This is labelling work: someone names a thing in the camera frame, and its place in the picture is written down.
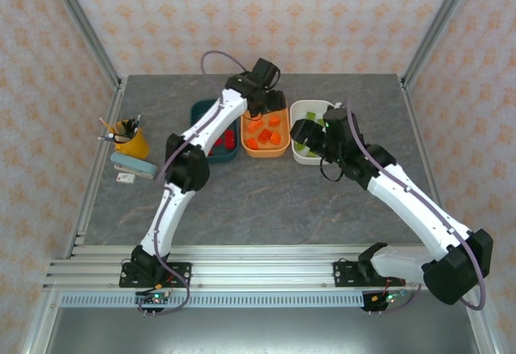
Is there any orange plastic container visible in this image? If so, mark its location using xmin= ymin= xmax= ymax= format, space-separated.
xmin=240 ymin=95 xmax=291 ymax=158

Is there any right circuit board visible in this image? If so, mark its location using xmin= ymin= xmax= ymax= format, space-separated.
xmin=370 ymin=289 xmax=408 ymax=305

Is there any white plastic container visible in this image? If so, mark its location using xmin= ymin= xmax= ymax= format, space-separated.
xmin=289 ymin=99 xmax=335 ymax=165

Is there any black mounting plate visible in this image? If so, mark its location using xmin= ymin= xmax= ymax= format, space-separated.
xmin=332 ymin=260 xmax=380 ymax=289
xmin=119 ymin=262 xmax=193 ymax=289

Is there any grey metal base panel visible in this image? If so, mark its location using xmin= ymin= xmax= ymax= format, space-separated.
xmin=27 ymin=307 xmax=497 ymax=354

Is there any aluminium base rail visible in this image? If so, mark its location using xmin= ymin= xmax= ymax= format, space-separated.
xmin=42 ymin=244 xmax=481 ymax=293

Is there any left circuit board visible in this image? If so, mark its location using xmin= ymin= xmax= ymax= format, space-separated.
xmin=135 ymin=292 xmax=173 ymax=306

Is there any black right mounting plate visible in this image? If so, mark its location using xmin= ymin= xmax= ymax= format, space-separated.
xmin=332 ymin=260 xmax=380 ymax=289

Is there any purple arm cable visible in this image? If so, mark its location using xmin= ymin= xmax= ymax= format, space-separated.
xmin=344 ymin=98 xmax=488 ymax=311
xmin=136 ymin=49 xmax=261 ymax=317

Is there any grey slotted cable duct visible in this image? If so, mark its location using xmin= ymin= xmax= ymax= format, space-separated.
xmin=59 ymin=293 xmax=366 ymax=310

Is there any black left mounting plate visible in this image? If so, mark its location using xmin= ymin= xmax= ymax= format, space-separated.
xmin=119 ymin=262 xmax=193 ymax=289

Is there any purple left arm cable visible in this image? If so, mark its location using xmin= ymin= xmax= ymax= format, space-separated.
xmin=136 ymin=49 xmax=261 ymax=317

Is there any aluminium right frame post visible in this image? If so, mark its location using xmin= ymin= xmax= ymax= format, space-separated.
xmin=401 ymin=0 xmax=479 ymax=89

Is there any aluminium right side rail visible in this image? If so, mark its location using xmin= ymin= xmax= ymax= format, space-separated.
xmin=401 ymin=79 xmax=443 ymax=208

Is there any circuit board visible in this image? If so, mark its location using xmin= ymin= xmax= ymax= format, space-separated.
xmin=370 ymin=289 xmax=408 ymax=305
xmin=135 ymin=292 xmax=173 ymax=306

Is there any teal stapler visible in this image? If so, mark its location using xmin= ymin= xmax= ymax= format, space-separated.
xmin=110 ymin=151 xmax=159 ymax=181

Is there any yellow pen cup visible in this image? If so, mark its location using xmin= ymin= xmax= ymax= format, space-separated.
xmin=114 ymin=127 xmax=151 ymax=160

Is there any teal plastic container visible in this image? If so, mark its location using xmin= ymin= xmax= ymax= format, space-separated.
xmin=189 ymin=98 xmax=239 ymax=165

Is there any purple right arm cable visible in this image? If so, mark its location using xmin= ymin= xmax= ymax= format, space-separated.
xmin=344 ymin=98 xmax=488 ymax=311

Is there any aluminium frame post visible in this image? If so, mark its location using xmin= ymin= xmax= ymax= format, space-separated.
xmin=401 ymin=0 xmax=479 ymax=89
xmin=42 ymin=0 xmax=124 ymax=89

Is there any aluminium left frame post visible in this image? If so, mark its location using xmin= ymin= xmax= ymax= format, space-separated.
xmin=42 ymin=0 xmax=124 ymax=89

